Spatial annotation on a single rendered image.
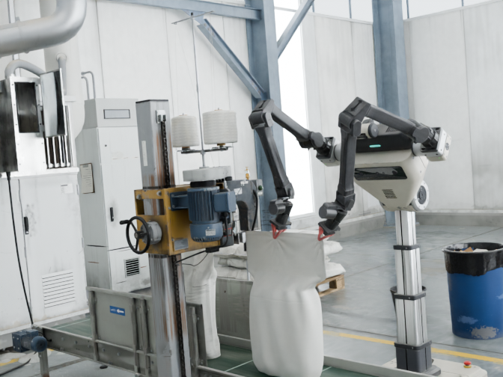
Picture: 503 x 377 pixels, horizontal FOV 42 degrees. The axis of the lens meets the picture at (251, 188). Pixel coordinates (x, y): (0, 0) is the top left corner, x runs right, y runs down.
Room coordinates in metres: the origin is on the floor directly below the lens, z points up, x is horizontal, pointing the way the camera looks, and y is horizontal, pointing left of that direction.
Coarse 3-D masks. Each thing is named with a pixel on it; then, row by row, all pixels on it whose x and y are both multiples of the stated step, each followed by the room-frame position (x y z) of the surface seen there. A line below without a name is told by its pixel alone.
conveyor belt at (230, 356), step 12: (60, 324) 4.60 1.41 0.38; (72, 324) 4.57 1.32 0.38; (84, 324) 4.54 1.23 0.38; (84, 336) 4.22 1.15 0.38; (228, 348) 3.71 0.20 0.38; (240, 348) 3.69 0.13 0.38; (216, 360) 3.50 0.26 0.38; (228, 360) 3.49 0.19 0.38; (240, 360) 3.47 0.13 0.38; (252, 360) 3.46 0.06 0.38; (228, 372) 3.29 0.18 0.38; (240, 372) 3.28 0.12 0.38; (252, 372) 3.27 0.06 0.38; (324, 372) 3.18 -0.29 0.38; (336, 372) 3.17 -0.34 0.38; (348, 372) 3.16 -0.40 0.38
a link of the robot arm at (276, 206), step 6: (288, 192) 3.13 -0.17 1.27; (294, 192) 3.15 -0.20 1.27; (282, 198) 3.14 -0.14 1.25; (288, 198) 3.14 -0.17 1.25; (294, 198) 3.16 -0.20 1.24; (270, 204) 3.11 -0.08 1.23; (276, 204) 3.09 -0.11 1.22; (282, 204) 3.12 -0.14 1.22; (270, 210) 3.11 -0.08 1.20; (276, 210) 3.08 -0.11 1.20; (282, 210) 3.11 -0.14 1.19
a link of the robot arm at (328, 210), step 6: (324, 204) 2.87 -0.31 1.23; (330, 204) 2.88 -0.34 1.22; (336, 204) 2.89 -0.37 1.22; (348, 204) 2.87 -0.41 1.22; (324, 210) 2.87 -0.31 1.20; (330, 210) 2.87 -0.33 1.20; (336, 210) 2.89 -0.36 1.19; (348, 210) 2.89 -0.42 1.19; (324, 216) 2.86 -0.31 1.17; (330, 216) 2.87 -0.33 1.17
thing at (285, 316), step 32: (256, 256) 3.32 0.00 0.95; (288, 256) 3.17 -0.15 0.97; (320, 256) 3.02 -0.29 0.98; (256, 288) 3.25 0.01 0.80; (288, 288) 3.09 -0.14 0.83; (256, 320) 3.23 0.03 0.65; (288, 320) 3.07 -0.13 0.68; (320, 320) 3.10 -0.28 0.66; (256, 352) 3.25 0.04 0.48; (288, 352) 3.09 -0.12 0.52; (320, 352) 3.07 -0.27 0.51
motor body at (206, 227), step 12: (192, 192) 3.02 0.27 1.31; (204, 192) 3.01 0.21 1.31; (216, 192) 3.05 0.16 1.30; (192, 204) 3.03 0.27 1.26; (204, 204) 3.01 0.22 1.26; (192, 216) 3.02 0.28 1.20; (204, 216) 3.01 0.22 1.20; (216, 216) 3.04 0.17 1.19; (192, 228) 3.02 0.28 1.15; (204, 228) 3.00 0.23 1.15; (216, 228) 3.02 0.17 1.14; (204, 240) 3.01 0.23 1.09; (216, 240) 3.03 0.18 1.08
